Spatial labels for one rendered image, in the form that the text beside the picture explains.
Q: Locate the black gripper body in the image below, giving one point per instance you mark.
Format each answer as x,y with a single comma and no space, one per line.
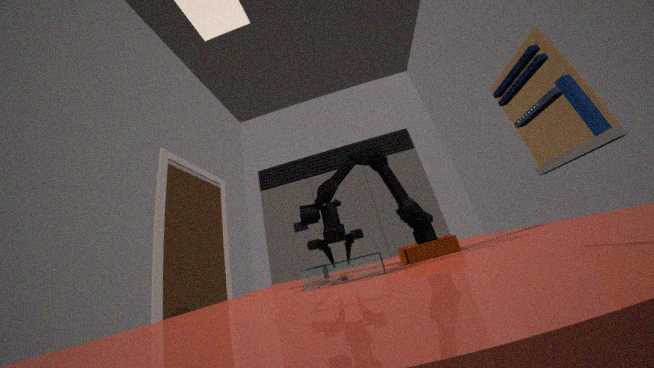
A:
354,235

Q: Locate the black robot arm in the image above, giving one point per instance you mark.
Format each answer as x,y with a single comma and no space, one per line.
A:
408,209

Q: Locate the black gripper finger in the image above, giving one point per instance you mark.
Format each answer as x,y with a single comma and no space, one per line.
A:
328,252
348,248

